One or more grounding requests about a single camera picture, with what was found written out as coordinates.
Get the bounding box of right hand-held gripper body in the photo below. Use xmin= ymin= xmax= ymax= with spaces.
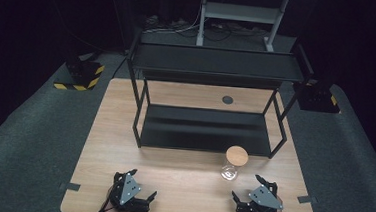
xmin=235 ymin=180 xmax=286 ymax=212

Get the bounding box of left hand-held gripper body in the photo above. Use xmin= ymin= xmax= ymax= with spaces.
xmin=107 ymin=170 xmax=154 ymax=212

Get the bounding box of glass jar with wooden lid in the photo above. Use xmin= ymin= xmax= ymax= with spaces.
xmin=220 ymin=144 xmax=250 ymax=183

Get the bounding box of black metal two-tier shelf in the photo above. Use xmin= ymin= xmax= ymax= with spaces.
xmin=120 ymin=31 xmax=317 ymax=162

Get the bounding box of grey tape piece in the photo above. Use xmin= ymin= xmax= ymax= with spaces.
xmin=59 ymin=181 xmax=82 ymax=193
xmin=297 ymin=194 xmax=319 ymax=205

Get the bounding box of black round table grommet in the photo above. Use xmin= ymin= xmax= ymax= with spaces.
xmin=221 ymin=94 xmax=235 ymax=106

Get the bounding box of black yellow striped stand base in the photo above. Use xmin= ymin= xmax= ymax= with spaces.
xmin=292 ymin=76 xmax=343 ymax=115
xmin=52 ymin=56 xmax=107 ymax=94

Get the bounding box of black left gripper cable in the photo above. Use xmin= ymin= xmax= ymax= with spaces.
xmin=93 ymin=183 xmax=118 ymax=212

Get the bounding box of bundle of floor cables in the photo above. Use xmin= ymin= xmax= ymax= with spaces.
xmin=142 ymin=13 xmax=272 ymax=47

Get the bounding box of grey metal stand frame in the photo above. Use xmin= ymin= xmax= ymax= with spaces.
xmin=195 ymin=0 xmax=292 ymax=55

